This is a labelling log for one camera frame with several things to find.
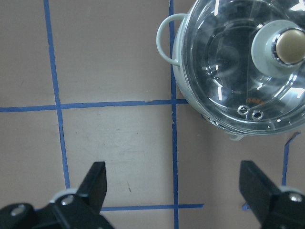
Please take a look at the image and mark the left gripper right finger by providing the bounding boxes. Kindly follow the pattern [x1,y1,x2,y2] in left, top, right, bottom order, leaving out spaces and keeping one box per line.
[239,160,305,229]

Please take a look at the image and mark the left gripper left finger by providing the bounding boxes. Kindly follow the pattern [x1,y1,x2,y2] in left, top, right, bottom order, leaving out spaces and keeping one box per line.
[0,161,113,229]

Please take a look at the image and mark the glass pot lid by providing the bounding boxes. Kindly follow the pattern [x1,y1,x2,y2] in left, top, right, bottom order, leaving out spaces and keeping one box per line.
[180,0,305,134]

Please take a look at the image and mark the pale green electric pot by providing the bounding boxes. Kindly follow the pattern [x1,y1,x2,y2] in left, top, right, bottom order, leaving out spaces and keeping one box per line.
[156,0,305,141]

